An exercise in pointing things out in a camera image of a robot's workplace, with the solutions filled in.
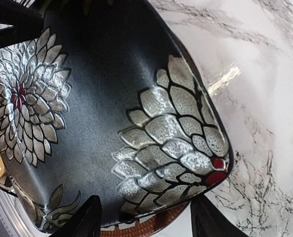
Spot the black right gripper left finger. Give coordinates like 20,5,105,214
49,196,102,237

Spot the black square floral plate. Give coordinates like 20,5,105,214
0,0,233,234

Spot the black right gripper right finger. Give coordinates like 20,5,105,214
190,196,248,237

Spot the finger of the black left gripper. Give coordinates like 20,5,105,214
0,0,43,48

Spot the round brown rim floral plate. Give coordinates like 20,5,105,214
100,203,189,237

